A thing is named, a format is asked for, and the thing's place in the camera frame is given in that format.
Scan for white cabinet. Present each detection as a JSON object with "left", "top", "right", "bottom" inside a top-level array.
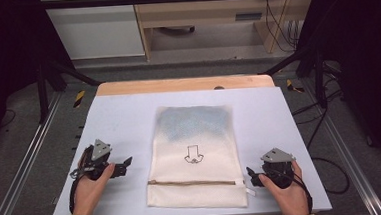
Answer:
[{"left": 39, "top": 0, "right": 146, "bottom": 62}]

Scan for thin black floor cable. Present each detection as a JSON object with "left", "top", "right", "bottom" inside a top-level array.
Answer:
[{"left": 0, "top": 108, "right": 17, "bottom": 129}]

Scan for hand-held gripper cable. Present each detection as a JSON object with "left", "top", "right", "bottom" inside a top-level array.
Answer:
[
  {"left": 292, "top": 171, "right": 315, "bottom": 215},
  {"left": 67, "top": 175, "right": 86, "bottom": 215}
]

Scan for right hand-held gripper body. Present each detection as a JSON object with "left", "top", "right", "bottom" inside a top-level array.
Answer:
[{"left": 259, "top": 146, "right": 299, "bottom": 191}]

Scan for hanging black cables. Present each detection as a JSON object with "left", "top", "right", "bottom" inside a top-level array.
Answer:
[{"left": 261, "top": 0, "right": 302, "bottom": 55}]

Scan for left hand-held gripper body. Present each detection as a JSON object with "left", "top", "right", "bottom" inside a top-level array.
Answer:
[{"left": 67, "top": 137, "right": 118, "bottom": 183}]

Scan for yellow black tape strip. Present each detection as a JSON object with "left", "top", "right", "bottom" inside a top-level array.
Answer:
[
  {"left": 71, "top": 90, "right": 87, "bottom": 109},
  {"left": 285, "top": 78, "right": 306, "bottom": 95}
]

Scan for black curtain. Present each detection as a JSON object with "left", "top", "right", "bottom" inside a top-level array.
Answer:
[
  {"left": 0, "top": 0, "right": 69, "bottom": 157},
  {"left": 293, "top": 0, "right": 381, "bottom": 185}
]

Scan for white foam board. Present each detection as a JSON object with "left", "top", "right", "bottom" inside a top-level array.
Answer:
[{"left": 42, "top": 81, "right": 333, "bottom": 215}]

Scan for person's left hand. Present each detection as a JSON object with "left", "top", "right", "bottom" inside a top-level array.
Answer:
[{"left": 69, "top": 162, "right": 120, "bottom": 215}]

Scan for wooden desk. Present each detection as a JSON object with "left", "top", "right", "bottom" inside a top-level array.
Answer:
[{"left": 131, "top": 0, "right": 323, "bottom": 63}]

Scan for white mesh laundry bag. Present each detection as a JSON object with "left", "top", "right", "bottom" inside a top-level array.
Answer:
[{"left": 140, "top": 100, "right": 258, "bottom": 214}]

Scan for person's right hand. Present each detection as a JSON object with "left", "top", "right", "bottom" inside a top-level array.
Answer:
[{"left": 257, "top": 160, "right": 310, "bottom": 215}]

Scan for right hand-held gripper cable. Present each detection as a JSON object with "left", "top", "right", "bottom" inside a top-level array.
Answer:
[{"left": 292, "top": 171, "right": 315, "bottom": 215}]

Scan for black metal stand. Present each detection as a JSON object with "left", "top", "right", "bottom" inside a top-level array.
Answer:
[
  {"left": 34, "top": 55, "right": 104, "bottom": 125},
  {"left": 261, "top": 40, "right": 331, "bottom": 113}
]

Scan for aluminium rail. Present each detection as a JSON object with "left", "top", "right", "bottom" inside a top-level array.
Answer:
[
  {"left": 0, "top": 91, "right": 71, "bottom": 215},
  {"left": 301, "top": 74, "right": 381, "bottom": 215}
]

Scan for left hand-held gripper cable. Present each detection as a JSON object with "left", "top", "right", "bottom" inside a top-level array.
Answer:
[{"left": 67, "top": 175, "right": 86, "bottom": 215}]

